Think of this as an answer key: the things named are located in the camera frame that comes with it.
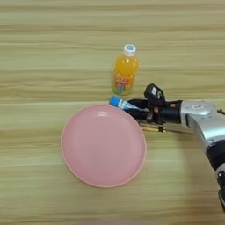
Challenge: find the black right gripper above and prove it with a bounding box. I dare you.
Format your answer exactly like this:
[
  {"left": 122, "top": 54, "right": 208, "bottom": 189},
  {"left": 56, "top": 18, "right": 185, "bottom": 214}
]
[{"left": 127, "top": 98, "right": 185, "bottom": 126}]

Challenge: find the blue cylindrical tube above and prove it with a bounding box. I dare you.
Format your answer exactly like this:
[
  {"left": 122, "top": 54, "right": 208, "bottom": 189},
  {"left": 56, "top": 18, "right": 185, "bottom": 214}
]
[{"left": 108, "top": 94, "right": 142, "bottom": 113}]

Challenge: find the yellow handled screwdriver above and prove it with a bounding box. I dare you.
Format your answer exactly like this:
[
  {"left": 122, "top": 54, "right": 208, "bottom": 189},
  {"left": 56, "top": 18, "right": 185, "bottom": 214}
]
[{"left": 138, "top": 121, "right": 195, "bottom": 136}]

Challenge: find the orange juice bottle white cap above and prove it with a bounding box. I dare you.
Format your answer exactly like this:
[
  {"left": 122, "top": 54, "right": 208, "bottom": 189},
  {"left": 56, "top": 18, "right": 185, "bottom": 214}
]
[{"left": 111, "top": 43, "right": 141, "bottom": 97}]

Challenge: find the black box white label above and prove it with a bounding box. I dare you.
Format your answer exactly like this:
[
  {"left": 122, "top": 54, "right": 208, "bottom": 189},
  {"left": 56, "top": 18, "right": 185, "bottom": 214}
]
[{"left": 143, "top": 83, "right": 166, "bottom": 108}]

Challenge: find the pink round plate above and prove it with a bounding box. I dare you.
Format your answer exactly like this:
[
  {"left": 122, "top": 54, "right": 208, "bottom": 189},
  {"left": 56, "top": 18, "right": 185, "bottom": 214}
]
[{"left": 60, "top": 104, "right": 148, "bottom": 189}]

